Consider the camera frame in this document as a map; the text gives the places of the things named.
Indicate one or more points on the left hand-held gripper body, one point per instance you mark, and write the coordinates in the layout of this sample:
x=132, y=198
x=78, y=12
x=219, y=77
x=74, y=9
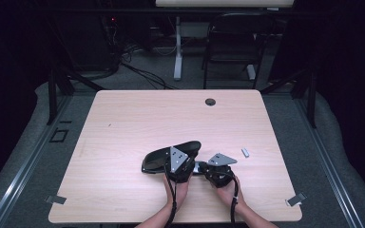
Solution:
x=179, y=161

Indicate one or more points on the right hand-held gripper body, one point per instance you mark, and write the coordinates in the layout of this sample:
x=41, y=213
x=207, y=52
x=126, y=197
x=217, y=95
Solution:
x=220, y=174

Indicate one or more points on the black stapler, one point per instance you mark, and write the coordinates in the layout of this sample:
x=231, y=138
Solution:
x=158, y=158

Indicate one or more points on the person's right hand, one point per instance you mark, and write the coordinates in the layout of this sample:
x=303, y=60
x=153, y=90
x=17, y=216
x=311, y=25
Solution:
x=228, y=194

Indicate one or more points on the person's left hand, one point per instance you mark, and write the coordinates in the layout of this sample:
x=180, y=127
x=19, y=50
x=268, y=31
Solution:
x=180, y=191

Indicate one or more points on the silver staple strip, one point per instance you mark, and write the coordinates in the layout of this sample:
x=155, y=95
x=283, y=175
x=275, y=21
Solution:
x=245, y=152

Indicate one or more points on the black table grommet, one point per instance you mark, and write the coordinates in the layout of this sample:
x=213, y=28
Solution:
x=210, y=102

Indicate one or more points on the grey tape piece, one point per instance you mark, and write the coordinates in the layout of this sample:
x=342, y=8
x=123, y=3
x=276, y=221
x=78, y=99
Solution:
x=296, y=199
x=56, y=199

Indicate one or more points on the short white desk foot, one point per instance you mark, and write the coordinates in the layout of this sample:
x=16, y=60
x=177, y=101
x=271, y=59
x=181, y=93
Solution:
x=251, y=72

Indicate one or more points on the white desk leg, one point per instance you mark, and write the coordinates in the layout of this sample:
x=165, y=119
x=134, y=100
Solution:
x=178, y=47

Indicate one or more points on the black folding chair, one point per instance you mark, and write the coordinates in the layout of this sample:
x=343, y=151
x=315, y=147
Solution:
x=234, y=38

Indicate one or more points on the black computer tower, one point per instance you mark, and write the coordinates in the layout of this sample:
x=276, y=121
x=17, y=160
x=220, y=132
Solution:
x=85, y=41

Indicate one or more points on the aluminium floor rail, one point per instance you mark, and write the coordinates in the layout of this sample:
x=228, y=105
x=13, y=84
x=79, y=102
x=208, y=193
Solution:
x=28, y=164
x=328, y=164

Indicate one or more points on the black metal frame stand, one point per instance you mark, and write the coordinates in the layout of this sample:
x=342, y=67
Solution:
x=53, y=95
x=311, y=98

